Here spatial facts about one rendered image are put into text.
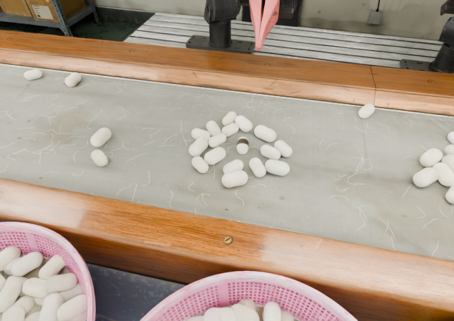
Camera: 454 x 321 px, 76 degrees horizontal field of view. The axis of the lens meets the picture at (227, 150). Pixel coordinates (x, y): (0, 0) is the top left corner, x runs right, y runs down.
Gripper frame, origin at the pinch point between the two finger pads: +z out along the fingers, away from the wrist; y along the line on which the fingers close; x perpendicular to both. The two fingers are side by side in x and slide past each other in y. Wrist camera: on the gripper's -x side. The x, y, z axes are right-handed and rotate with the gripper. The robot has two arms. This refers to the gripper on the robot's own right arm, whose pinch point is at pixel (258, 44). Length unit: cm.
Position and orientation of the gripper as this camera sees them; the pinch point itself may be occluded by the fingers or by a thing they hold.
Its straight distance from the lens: 51.0
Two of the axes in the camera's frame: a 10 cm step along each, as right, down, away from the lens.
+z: -1.5, 9.9, -0.6
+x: 1.3, 0.8, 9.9
